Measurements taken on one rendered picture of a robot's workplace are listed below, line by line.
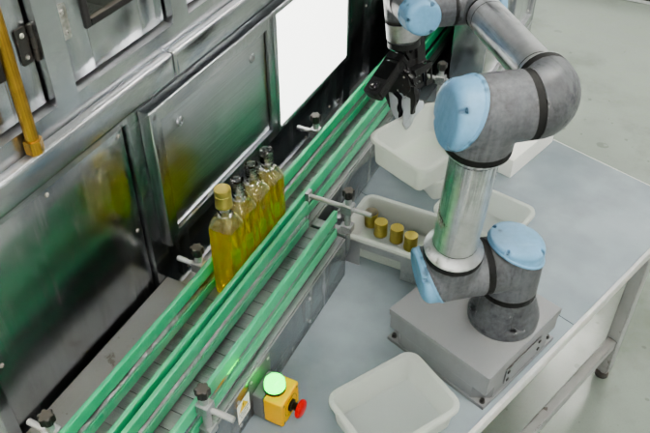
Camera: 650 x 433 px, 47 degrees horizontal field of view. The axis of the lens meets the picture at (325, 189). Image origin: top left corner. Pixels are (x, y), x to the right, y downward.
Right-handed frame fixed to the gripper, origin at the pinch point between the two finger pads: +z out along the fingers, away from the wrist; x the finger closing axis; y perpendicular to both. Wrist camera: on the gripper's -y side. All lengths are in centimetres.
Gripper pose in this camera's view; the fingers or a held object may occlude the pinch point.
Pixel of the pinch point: (402, 125)
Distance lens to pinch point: 174.7
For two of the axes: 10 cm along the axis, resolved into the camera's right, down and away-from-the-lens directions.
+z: 1.1, 8.4, 5.3
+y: 7.0, -4.5, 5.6
